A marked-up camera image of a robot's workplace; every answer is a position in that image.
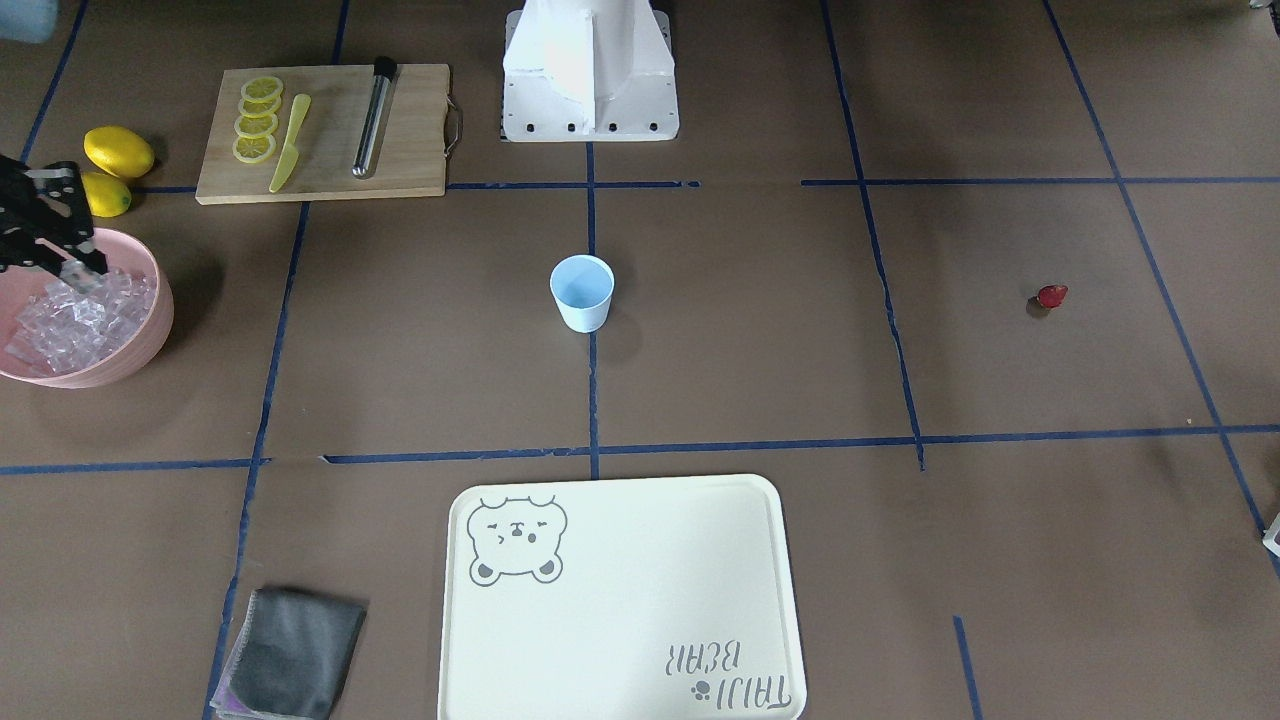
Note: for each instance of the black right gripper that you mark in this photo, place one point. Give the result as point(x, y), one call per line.
point(45, 218)

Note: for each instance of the clear ice cube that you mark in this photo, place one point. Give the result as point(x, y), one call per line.
point(79, 277)

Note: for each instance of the pile of clear ice cubes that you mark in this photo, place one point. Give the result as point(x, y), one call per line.
point(60, 330)

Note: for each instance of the light blue plastic cup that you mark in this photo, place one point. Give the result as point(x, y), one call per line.
point(583, 288)

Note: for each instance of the lower whole lemon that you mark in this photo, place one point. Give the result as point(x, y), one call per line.
point(106, 196)

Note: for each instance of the whole lemon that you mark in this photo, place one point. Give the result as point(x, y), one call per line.
point(119, 151)
point(106, 196)

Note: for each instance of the upper whole lemon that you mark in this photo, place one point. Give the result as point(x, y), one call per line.
point(119, 151)

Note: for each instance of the pink bowl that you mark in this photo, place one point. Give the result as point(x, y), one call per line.
point(124, 254)

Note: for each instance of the wooden cutting board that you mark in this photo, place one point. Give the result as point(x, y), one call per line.
point(410, 159)

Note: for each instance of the upper lemon slice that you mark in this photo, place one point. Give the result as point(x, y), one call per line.
point(258, 90)

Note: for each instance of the yellow plastic knife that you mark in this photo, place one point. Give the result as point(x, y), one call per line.
point(289, 153)

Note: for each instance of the steel muddler with black tip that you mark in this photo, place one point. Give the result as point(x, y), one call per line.
point(384, 72)

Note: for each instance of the grey folded cloth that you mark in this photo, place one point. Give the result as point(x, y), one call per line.
point(291, 657)

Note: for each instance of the cream bear serving tray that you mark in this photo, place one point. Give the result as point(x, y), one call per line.
point(653, 598)

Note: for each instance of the red strawberry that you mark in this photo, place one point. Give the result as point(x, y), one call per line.
point(1051, 296)

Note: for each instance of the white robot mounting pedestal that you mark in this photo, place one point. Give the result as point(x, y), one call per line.
point(589, 71)

